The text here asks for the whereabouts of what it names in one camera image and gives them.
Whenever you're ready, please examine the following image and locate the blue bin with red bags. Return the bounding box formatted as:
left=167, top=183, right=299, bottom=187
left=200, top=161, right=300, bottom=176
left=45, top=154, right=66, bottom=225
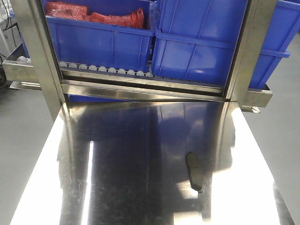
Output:
left=9, top=0, right=157, bottom=73

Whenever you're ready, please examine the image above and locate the middle blue plastic bin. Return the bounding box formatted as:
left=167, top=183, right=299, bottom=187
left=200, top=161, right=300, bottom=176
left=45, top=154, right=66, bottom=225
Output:
left=152, top=0, right=248, bottom=85

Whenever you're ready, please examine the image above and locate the blue plastic bin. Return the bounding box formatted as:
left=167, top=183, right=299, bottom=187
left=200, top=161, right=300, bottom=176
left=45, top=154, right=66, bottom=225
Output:
left=152, top=0, right=248, bottom=85
left=249, top=0, right=300, bottom=89

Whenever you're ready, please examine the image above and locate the right red foam bag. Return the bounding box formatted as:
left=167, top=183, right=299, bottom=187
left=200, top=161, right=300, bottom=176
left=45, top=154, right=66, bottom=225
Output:
left=82, top=8, right=145, bottom=29

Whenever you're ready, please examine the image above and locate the red foam bag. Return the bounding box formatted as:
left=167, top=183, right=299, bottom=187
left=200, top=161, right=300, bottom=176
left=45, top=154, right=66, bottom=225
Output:
left=82, top=8, right=145, bottom=29
left=46, top=1, right=90, bottom=20

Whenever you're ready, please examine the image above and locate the white roller track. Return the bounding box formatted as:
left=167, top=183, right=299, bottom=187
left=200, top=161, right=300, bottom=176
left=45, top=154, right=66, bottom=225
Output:
left=16, top=55, right=154, bottom=78

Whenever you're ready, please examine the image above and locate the left red foam bag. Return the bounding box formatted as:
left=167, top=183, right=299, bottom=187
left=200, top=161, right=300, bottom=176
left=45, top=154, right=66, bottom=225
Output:
left=46, top=1, right=90, bottom=20

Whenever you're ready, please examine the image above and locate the right blue plastic bin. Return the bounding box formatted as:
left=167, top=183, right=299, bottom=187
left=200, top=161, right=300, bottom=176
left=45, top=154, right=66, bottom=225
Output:
left=249, top=0, right=300, bottom=89

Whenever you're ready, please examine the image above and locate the stainless steel rack frame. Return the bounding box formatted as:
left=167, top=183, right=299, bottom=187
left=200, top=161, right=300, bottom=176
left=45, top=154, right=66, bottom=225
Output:
left=5, top=0, right=277, bottom=119

